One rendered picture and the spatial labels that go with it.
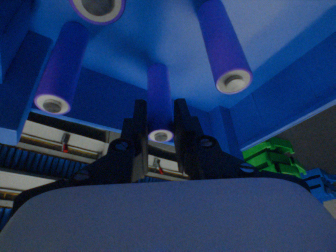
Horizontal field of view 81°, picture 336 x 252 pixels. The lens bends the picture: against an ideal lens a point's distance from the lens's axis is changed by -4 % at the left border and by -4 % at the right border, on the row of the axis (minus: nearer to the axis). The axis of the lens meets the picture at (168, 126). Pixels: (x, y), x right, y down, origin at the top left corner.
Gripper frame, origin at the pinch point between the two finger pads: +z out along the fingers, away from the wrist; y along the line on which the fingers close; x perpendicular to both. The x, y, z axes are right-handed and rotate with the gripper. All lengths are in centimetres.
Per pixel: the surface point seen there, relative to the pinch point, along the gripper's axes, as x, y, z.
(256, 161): -75, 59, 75
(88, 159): -48, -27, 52
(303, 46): 4.2, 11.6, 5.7
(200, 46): 4.0, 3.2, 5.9
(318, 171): -119, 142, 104
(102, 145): -46, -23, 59
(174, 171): -72, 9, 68
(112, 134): -45, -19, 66
